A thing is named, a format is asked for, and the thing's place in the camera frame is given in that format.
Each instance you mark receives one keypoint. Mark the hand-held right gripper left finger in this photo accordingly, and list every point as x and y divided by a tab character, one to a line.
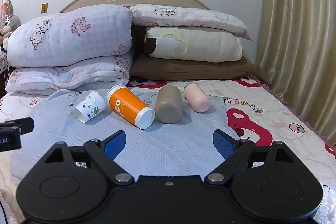
116	144

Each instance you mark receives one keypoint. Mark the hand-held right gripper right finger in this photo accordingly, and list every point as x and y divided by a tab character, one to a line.
222	144

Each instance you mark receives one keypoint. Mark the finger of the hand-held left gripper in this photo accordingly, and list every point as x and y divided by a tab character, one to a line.
24	125

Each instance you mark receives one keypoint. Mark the orange cup with white lid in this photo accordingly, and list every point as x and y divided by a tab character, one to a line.
129	108

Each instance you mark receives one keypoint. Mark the white leaf print paper cup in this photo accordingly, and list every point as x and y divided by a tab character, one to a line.
90	109

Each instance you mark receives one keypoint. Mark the pink cup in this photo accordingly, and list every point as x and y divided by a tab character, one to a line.
197	98

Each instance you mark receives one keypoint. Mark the taupe cup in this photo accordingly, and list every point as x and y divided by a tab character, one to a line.
168	104

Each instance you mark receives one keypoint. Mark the light blue textured mat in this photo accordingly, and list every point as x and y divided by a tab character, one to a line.
162	145

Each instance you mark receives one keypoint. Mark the cartoon printed bed sheet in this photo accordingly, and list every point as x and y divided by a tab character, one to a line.
278	113

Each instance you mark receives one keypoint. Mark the white floral folded quilt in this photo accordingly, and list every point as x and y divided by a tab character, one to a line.
65	75

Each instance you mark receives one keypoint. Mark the brown pillow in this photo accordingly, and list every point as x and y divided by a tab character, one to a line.
197	69

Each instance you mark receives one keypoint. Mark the cream pillow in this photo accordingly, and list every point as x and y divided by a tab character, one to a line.
210	48

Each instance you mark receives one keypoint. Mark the lavender checked folded quilt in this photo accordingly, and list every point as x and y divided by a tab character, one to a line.
65	35

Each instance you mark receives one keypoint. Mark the grey bunny plush toy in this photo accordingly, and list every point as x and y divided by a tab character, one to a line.
9	21

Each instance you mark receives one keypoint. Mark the white fuzzy blanket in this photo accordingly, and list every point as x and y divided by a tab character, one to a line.
328	203

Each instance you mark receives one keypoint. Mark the white floral pillow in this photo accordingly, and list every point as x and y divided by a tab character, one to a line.
189	16

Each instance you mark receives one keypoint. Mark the beige curtain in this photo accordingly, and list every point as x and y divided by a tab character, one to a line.
302	29

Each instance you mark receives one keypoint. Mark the yellow wall sticker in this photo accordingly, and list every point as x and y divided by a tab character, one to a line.
44	8

